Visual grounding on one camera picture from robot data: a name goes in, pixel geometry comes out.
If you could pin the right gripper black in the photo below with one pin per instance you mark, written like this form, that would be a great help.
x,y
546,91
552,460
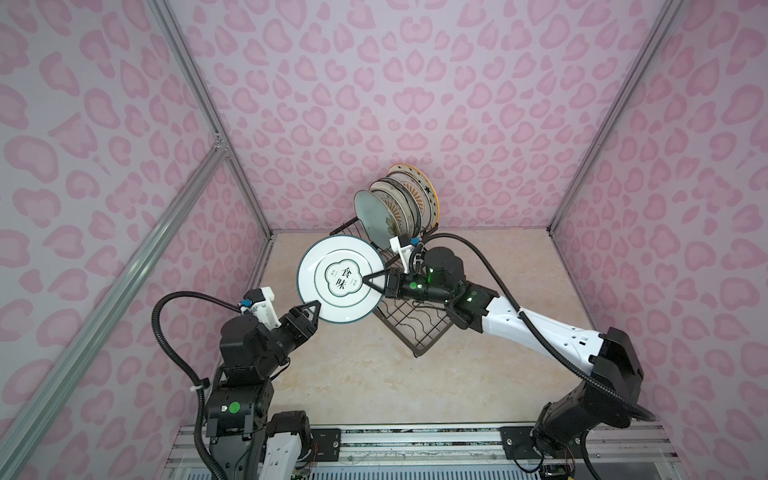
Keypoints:
x,y
396,282

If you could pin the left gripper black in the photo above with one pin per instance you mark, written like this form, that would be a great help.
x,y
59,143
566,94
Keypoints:
x,y
303,328

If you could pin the white plate black rings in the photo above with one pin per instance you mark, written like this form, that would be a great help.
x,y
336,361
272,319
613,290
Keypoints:
x,y
341,279

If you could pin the light green flower plate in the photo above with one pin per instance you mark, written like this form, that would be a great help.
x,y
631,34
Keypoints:
x,y
378,221

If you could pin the black wire dish rack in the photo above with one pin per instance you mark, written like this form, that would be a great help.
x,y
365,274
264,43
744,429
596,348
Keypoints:
x,y
419,326

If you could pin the white plate brown rim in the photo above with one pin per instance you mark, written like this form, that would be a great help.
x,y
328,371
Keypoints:
x,y
408,216

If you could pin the cream star cartoon plate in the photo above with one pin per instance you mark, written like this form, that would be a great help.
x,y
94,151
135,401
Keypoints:
x,y
424,180

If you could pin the white plate dark blue rim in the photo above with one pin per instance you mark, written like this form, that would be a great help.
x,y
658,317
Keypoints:
x,y
410,201

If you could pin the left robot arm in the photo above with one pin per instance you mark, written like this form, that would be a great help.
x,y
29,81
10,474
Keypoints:
x,y
240,439

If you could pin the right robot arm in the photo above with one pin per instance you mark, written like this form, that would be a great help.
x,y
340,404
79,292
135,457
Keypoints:
x,y
606,363

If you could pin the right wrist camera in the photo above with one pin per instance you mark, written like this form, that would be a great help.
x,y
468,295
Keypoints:
x,y
409,251

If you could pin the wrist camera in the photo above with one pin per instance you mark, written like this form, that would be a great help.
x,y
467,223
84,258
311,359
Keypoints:
x,y
259,303
409,251

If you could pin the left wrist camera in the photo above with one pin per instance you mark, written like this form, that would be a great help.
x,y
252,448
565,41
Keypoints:
x,y
259,303

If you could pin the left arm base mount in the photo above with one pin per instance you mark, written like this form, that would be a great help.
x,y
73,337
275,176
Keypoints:
x,y
317,444

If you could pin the aluminium frame post left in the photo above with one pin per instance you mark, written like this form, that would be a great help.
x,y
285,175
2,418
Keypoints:
x,y
167,22

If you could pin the aluminium frame post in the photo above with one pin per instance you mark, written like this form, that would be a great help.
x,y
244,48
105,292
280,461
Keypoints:
x,y
663,27
167,22

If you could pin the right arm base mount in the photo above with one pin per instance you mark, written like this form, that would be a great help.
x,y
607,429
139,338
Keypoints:
x,y
522,444

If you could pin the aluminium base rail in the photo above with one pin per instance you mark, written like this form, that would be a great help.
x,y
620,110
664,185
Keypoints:
x,y
474,451

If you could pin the aluminium frame diagonal beam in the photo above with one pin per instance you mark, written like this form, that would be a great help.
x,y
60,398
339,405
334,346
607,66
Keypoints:
x,y
38,414

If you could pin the aluminium frame post right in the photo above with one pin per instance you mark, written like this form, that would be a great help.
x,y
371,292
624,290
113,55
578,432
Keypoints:
x,y
663,27

